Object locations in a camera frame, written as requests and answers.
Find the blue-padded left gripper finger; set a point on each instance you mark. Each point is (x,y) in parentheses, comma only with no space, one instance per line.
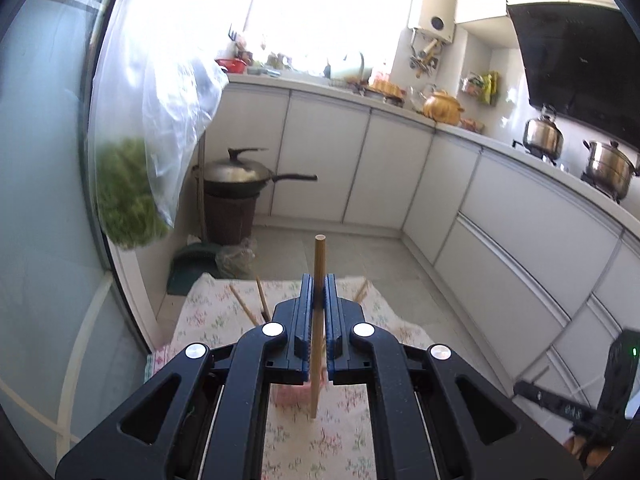
(203,415)

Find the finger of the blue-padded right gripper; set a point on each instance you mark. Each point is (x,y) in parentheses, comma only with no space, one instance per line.
(432,415)

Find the pink perforated utensil holder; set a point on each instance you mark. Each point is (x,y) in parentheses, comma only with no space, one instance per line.
(289,387)

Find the black range hood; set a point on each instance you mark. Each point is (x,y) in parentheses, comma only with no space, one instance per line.
(583,61)

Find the bag of vegetables on floor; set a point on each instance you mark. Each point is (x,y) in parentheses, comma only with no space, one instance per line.
(237,261)

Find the white kitchen cabinets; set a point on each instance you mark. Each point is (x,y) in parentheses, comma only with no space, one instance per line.
(542,268)

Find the wooden chopstick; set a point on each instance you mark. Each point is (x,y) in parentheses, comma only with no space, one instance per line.
(317,337)
(243,305)
(264,310)
(361,292)

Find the pale green kettle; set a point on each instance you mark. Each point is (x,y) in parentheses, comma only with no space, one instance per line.
(352,68)

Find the white water heater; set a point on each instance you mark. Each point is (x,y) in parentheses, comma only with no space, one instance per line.
(435,18)

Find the red basin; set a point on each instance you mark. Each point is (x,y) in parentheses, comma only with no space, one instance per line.
(232,65)

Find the person's right hand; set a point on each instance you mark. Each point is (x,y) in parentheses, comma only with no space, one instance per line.
(588,455)

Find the golden clay pot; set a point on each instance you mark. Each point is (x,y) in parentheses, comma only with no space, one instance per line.
(443,108)

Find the floral tablecloth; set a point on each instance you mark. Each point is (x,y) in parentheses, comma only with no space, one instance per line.
(337,444)

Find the steel stock pot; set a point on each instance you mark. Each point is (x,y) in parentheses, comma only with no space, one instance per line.
(608,169)

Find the black wok with lid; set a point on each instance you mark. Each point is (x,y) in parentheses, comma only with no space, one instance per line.
(236,177)

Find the dark brown trash bin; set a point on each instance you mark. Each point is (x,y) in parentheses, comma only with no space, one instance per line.
(228,221)

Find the plastic bag of greens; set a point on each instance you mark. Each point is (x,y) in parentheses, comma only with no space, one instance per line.
(156,90)

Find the steel kettle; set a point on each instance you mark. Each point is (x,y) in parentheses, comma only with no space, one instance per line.
(541,137)

